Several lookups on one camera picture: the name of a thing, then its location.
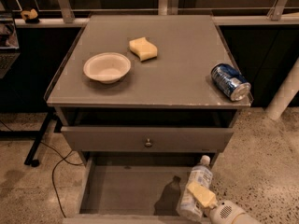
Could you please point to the metal window railing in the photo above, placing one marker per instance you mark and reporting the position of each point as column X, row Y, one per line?
column 57, row 13

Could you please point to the open grey middle drawer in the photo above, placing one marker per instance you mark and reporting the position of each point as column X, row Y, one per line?
column 127, row 188

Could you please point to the grey top drawer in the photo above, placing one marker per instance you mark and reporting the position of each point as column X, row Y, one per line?
column 132, row 139

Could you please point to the yellow wavy sponge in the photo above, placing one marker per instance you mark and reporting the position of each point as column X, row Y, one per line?
column 143, row 49

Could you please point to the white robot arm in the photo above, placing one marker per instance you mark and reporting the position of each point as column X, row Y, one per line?
column 244, row 219

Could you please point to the open laptop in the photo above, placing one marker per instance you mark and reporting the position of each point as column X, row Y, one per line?
column 9, row 43

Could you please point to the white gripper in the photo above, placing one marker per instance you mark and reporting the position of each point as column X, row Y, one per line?
column 222, row 213

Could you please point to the blue soda can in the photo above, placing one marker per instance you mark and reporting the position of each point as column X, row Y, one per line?
column 230, row 81

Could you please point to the black table leg frame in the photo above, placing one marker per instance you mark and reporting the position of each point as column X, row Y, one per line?
column 36, row 136

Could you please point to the yellow object on black base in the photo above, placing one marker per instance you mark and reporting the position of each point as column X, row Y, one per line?
column 30, row 15

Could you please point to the grey drawer cabinet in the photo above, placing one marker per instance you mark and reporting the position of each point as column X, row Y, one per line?
column 172, row 90

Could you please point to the round metal drawer knob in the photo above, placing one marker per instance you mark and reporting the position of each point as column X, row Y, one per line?
column 148, row 143

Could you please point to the white paper bowl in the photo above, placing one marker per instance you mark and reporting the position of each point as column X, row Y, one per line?
column 107, row 67

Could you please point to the clear plastic water bottle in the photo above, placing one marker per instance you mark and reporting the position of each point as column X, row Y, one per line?
column 201, row 174

